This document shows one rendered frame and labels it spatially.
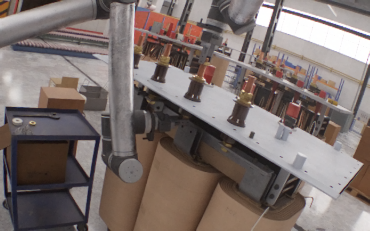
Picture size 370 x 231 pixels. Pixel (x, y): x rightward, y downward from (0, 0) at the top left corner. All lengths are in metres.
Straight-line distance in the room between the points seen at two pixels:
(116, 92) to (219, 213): 0.67
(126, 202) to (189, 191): 0.60
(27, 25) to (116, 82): 0.50
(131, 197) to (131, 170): 0.75
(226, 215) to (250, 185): 0.17
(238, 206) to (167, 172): 0.45
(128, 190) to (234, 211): 0.83
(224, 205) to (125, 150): 0.48
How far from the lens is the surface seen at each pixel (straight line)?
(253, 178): 1.20
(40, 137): 1.68
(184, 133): 1.42
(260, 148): 1.02
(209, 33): 1.28
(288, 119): 1.46
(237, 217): 1.24
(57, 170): 1.92
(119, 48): 1.08
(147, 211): 1.67
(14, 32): 1.25
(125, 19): 1.10
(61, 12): 1.26
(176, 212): 1.51
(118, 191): 1.90
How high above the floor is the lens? 1.64
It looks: 15 degrees down
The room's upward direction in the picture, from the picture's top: 18 degrees clockwise
